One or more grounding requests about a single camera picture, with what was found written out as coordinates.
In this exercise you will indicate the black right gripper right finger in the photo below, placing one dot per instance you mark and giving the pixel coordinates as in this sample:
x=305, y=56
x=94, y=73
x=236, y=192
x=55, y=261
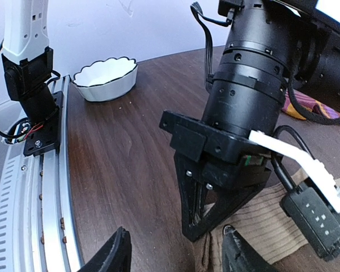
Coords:
x=238, y=255

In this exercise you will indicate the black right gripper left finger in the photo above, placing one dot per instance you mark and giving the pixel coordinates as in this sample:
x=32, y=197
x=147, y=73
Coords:
x=114, y=255

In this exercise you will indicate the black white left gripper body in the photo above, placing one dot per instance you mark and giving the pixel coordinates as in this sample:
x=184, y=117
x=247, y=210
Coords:
x=270, y=43

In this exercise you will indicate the tan ribbed sock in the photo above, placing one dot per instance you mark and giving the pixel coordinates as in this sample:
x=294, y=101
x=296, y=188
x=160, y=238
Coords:
x=264, y=225

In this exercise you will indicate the purple orange striped sock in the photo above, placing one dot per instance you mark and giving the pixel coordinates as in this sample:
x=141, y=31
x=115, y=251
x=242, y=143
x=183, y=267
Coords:
x=309, y=104

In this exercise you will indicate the white scalloped bowl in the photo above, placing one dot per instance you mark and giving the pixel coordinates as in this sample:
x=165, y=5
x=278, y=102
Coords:
x=106, y=80

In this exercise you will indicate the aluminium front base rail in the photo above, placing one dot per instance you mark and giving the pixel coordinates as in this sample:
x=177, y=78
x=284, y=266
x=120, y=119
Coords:
x=37, y=225

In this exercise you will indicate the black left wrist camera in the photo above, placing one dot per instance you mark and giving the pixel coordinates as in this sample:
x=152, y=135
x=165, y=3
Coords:
x=315, y=221

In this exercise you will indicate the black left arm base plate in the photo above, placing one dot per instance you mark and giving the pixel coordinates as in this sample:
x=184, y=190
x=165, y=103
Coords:
x=49, y=136

